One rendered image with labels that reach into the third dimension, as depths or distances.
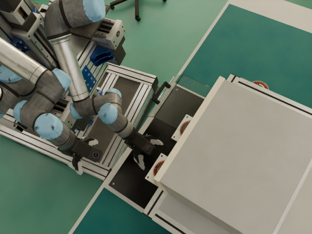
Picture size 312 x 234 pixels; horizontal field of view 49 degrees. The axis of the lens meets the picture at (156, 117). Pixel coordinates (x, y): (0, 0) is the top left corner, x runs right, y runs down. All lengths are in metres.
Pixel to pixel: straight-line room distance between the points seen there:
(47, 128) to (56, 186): 1.68
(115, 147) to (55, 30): 1.21
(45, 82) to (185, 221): 0.69
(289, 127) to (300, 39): 0.96
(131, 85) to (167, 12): 0.90
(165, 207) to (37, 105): 0.58
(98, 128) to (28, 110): 1.38
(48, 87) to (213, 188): 0.63
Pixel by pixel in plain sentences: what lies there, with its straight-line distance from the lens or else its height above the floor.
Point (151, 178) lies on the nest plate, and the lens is 1.71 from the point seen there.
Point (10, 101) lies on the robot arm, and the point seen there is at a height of 1.20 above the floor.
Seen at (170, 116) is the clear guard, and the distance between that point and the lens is 1.48.
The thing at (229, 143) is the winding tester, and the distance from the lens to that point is 1.15.
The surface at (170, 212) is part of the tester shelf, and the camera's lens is 1.32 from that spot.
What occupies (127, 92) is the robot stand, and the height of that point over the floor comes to 0.21.
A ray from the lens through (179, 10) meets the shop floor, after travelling 3.21.
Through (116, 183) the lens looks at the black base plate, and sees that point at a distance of 1.76.
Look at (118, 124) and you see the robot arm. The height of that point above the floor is 1.19.
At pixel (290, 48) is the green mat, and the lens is 2.03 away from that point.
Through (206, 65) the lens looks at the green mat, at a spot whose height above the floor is 0.75.
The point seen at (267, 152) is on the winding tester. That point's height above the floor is 1.32.
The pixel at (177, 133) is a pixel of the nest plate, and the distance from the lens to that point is 1.75.
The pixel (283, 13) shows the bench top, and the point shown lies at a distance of 2.17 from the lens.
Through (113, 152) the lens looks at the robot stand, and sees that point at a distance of 2.41.
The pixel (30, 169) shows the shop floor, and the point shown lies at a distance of 2.90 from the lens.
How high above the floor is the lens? 2.41
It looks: 64 degrees down
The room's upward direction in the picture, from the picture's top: 25 degrees counter-clockwise
